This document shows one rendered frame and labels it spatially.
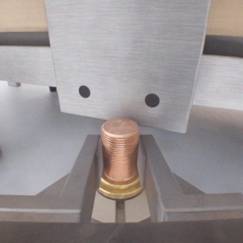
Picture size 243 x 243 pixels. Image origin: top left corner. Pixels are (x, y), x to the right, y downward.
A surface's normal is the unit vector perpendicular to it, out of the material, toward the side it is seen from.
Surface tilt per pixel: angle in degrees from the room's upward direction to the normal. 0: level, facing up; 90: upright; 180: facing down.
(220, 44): 90
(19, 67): 90
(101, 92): 90
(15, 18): 90
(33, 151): 180
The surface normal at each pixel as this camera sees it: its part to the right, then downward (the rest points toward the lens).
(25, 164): 0.01, -0.88
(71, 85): -0.33, 0.45
